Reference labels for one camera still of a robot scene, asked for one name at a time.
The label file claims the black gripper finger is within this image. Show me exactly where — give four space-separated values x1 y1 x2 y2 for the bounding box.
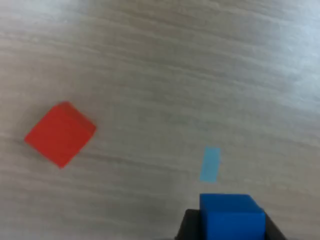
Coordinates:
174 208 202 240
264 212 288 240

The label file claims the blue cube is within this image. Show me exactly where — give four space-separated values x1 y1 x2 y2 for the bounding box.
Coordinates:
199 193 266 240

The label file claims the blue tape marker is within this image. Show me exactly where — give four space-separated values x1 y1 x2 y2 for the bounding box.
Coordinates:
199 146 222 183

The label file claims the red cube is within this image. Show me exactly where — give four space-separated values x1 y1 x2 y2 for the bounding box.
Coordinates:
24 101 97 170

